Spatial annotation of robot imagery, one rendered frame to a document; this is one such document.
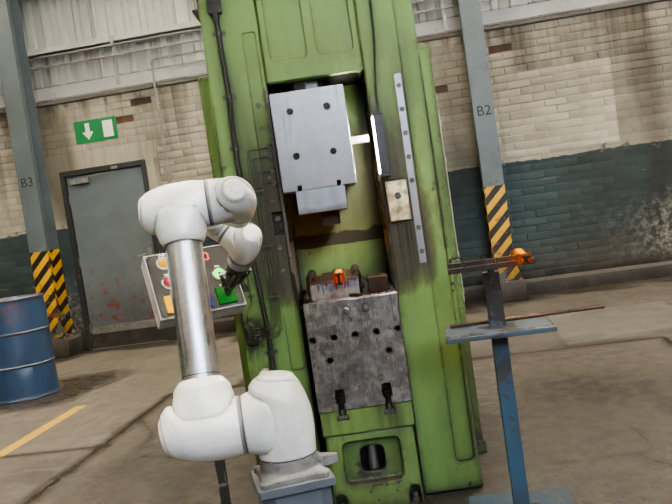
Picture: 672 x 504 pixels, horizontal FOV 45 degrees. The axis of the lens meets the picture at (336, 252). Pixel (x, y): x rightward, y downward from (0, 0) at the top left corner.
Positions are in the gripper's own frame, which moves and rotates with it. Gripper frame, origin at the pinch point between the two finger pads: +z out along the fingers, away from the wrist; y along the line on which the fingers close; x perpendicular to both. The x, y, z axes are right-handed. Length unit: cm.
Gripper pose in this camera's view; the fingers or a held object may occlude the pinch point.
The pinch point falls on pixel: (228, 288)
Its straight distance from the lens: 313.2
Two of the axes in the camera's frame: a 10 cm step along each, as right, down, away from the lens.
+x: -3.3, -8.5, 4.1
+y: 9.0, -1.5, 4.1
